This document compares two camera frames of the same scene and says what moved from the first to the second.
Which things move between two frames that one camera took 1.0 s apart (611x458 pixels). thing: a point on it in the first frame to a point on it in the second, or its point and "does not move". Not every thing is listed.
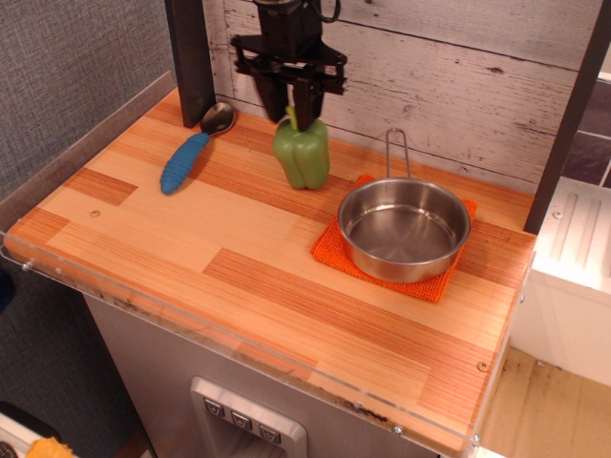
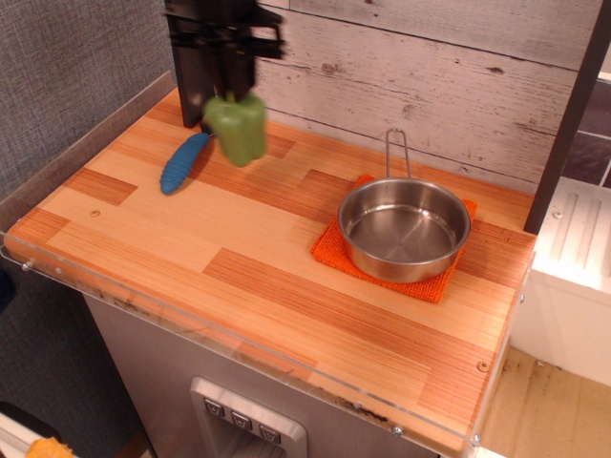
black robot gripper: (288, 46) to (244, 28)
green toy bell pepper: (304, 155) to (240, 124)
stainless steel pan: (402, 229) does not move
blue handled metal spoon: (216, 117) does not move
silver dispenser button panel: (235, 424) does not move
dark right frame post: (567, 119) does not move
